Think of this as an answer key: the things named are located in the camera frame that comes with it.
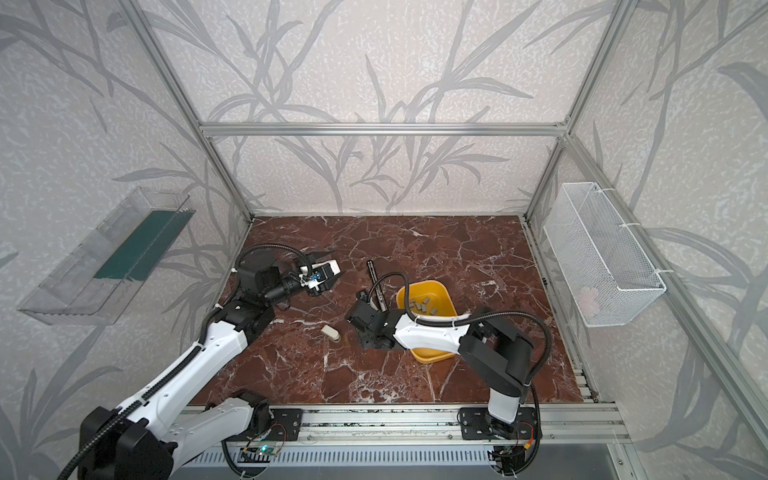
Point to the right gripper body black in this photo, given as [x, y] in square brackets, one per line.
[372, 309]

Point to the black stapler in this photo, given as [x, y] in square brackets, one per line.
[376, 295]

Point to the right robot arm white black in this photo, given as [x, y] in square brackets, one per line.
[506, 349]

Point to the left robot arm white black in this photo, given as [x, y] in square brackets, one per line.
[138, 439]

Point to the yellow plastic tray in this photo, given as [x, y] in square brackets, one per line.
[432, 300]

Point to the left circuit board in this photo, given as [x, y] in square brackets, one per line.
[258, 454]

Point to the pink object in basket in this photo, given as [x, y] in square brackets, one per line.
[588, 302]

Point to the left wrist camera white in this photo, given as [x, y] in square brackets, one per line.
[321, 278]

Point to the clear acrylic wall shelf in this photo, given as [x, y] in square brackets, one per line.
[95, 283]

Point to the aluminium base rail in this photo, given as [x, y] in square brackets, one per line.
[409, 424]

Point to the white wire mesh basket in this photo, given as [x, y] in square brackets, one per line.
[595, 247]

